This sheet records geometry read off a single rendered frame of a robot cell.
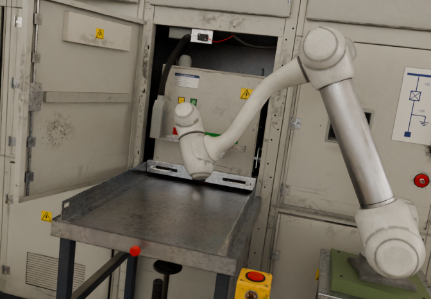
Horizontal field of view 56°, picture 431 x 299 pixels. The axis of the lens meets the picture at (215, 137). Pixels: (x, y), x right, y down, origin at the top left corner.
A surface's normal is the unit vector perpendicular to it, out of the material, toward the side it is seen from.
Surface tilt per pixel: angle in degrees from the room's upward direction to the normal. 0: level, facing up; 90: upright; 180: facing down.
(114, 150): 90
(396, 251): 95
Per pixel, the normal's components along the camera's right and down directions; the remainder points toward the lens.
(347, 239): -0.22, 0.12
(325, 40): -0.38, -0.07
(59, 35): 0.87, 0.18
